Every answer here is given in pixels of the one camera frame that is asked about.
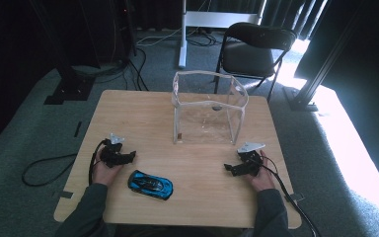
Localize person's left hand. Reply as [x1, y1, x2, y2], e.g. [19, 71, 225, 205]
[92, 146, 124, 188]

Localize black floor cables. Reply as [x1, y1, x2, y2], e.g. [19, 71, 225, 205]
[72, 45, 150, 93]

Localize black folding chair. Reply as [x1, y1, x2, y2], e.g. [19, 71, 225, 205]
[212, 21, 298, 103]

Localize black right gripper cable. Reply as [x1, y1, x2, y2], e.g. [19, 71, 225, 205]
[260, 155, 324, 237]

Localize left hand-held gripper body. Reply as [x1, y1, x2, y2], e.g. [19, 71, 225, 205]
[99, 132, 128, 169]

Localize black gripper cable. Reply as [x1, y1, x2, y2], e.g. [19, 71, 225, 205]
[260, 155, 324, 237]
[21, 139, 111, 188]

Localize clear plastic box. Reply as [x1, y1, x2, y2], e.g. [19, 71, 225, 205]
[171, 69, 250, 146]

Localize person's right hand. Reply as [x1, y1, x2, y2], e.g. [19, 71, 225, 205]
[243, 149, 276, 194]

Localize blue toy car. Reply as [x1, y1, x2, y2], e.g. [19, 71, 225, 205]
[126, 169, 175, 201]

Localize white metal stand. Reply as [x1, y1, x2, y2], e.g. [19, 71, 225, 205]
[177, 0, 267, 69]

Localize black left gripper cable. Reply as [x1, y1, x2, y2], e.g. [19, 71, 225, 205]
[21, 139, 111, 188]

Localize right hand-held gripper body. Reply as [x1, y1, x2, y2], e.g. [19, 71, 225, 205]
[232, 141, 266, 178]

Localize white floor cable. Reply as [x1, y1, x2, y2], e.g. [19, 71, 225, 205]
[135, 27, 183, 47]

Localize black metal stand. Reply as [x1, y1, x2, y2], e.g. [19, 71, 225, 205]
[29, 0, 97, 107]

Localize black aluminium frame post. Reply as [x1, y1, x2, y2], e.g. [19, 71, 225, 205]
[282, 9, 366, 113]

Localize dark curtain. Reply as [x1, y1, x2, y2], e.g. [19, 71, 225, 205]
[262, 0, 330, 41]

